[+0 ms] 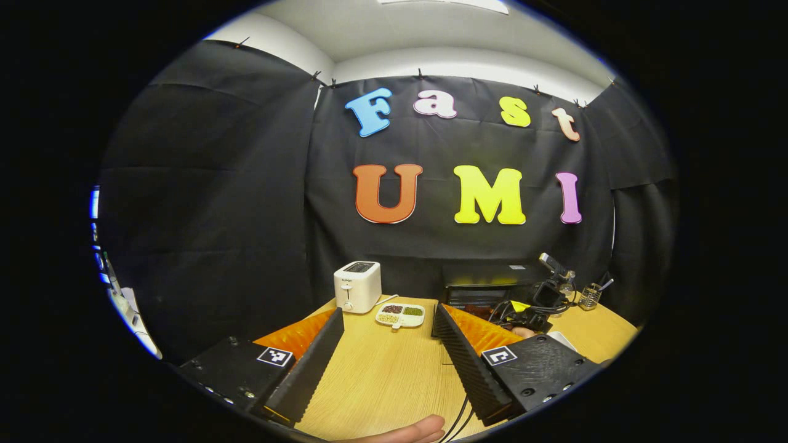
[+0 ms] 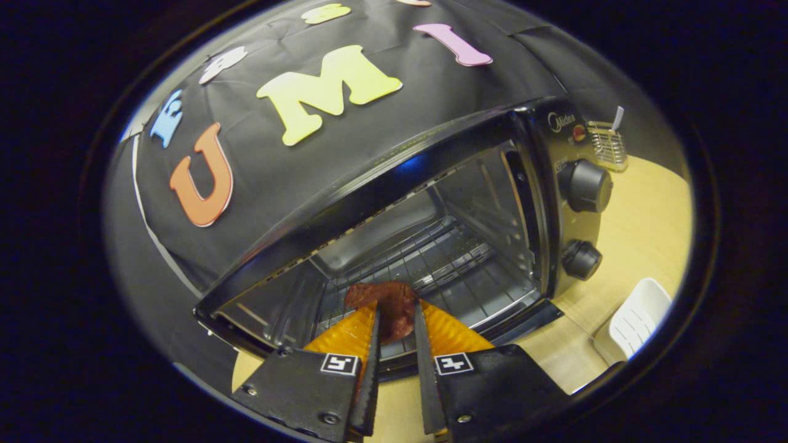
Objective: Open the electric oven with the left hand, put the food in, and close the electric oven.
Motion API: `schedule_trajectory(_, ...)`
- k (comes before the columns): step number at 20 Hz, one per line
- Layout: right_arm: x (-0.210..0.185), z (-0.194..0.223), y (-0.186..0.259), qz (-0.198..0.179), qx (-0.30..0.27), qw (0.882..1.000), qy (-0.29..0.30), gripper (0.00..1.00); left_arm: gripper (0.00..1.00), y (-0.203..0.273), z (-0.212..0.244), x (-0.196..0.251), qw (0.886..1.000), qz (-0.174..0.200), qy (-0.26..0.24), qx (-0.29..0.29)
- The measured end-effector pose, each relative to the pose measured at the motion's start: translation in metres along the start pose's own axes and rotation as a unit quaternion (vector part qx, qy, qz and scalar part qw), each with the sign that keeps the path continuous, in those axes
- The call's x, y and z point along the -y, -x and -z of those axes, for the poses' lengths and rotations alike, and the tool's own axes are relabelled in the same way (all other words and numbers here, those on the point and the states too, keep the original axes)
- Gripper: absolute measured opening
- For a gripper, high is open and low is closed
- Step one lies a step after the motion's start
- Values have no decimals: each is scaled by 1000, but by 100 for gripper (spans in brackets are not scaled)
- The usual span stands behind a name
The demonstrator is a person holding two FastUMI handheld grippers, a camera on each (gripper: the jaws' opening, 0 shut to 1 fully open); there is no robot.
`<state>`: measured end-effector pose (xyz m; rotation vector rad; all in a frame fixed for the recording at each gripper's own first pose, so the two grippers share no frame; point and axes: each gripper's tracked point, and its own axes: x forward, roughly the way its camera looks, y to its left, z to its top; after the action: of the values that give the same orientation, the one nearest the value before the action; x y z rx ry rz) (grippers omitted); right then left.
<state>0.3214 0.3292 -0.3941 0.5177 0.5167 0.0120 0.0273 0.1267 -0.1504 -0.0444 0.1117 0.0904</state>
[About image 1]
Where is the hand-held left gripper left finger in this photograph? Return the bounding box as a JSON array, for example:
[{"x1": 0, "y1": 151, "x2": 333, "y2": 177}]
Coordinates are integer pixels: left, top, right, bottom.
[{"x1": 179, "y1": 308, "x2": 345, "y2": 428}]

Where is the black backdrop cloth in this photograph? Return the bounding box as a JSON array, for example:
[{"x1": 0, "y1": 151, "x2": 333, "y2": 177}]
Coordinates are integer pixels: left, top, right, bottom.
[{"x1": 98, "y1": 38, "x2": 681, "y2": 364}]

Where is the large ceiling light panel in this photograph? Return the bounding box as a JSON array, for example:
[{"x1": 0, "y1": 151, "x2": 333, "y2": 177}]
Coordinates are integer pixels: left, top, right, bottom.
[{"x1": 379, "y1": 0, "x2": 510, "y2": 15}]

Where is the white toaster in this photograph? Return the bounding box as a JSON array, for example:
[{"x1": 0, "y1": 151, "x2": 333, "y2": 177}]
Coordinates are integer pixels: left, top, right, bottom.
[{"x1": 333, "y1": 261, "x2": 382, "y2": 314}]

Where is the clear glass cup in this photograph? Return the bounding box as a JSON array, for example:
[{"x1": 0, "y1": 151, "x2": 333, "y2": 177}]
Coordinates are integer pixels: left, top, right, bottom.
[{"x1": 577, "y1": 282, "x2": 604, "y2": 310}]

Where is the white divided bean dish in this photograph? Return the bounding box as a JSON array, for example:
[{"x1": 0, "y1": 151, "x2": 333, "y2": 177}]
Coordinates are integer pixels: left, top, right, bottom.
[{"x1": 375, "y1": 303, "x2": 426, "y2": 330}]

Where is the black electric oven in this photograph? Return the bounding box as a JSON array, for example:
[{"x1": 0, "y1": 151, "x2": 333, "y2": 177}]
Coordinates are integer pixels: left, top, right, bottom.
[{"x1": 442, "y1": 263, "x2": 545, "y2": 308}]

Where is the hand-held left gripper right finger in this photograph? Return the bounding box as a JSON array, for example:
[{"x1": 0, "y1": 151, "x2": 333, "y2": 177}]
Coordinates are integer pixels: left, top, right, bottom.
[{"x1": 433, "y1": 303, "x2": 604, "y2": 427}]

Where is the black cable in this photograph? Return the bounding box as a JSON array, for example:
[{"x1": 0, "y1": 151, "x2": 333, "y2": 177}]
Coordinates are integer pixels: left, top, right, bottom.
[
  {"x1": 448, "y1": 406, "x2": 476, "y2": 443},
  {"x1": 438, "y1": 397, "x2": 470, "y2": 443}
]

